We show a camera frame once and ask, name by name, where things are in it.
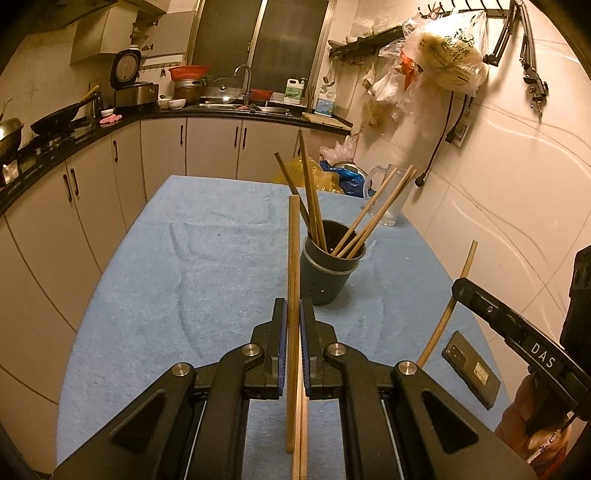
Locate kitchen base cabinets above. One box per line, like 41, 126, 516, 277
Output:
0, 115, 355, 476

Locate person right hand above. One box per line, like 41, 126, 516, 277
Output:
493, 374, 574, 478

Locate black smartphone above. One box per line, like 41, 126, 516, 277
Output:
442, 331, 501, 410

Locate dark utensil holder cup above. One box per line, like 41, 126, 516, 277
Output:
301, 220, 366, 306

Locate blue towel table cover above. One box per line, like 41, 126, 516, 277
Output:
56, 174, 509, 480

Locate clear glass mug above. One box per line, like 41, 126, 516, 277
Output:
362, 163, 417, 227

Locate blue plastic bag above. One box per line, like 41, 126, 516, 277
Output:
320, 160, 367, 198

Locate yellow plastic bag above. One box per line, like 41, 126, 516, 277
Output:
272, 156, 346, 195

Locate sink faucet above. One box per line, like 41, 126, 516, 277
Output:
233, 64, 252, 109

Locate black wok pan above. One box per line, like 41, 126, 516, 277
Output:
30, 85, 100, 136

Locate white plastic bag hanging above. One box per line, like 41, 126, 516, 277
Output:
361, 10, 488, 128

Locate white detergent jug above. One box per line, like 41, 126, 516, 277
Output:
283, 78, 308, 105

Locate steel pot with lid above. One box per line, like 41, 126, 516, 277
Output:
0, 117, 23, 163

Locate red basin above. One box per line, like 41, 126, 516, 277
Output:
169, 65, 211, 82

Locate rice cooker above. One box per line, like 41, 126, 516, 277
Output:
110, 45, 159, 111

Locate black power cable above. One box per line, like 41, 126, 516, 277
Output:
414, 91, 475, 188

